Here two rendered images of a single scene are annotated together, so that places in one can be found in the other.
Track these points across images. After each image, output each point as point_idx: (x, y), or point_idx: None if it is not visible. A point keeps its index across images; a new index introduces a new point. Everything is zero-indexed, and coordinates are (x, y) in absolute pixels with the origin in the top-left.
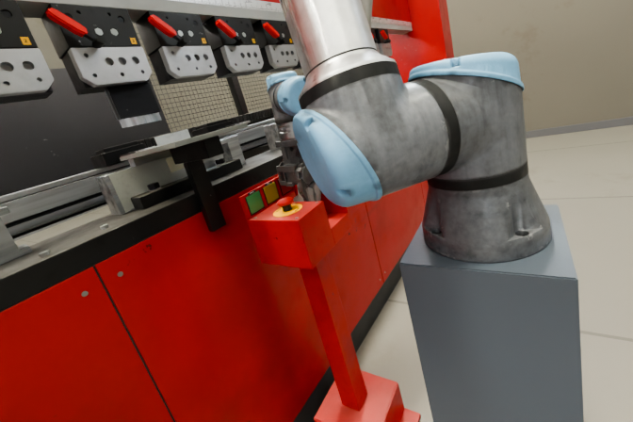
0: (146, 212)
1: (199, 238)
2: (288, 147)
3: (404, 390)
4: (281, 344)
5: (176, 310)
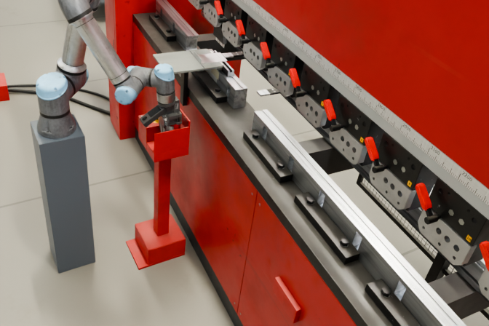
0: None
1: None
2: None
3: (156, 274)
4: (185, 180)
5: None
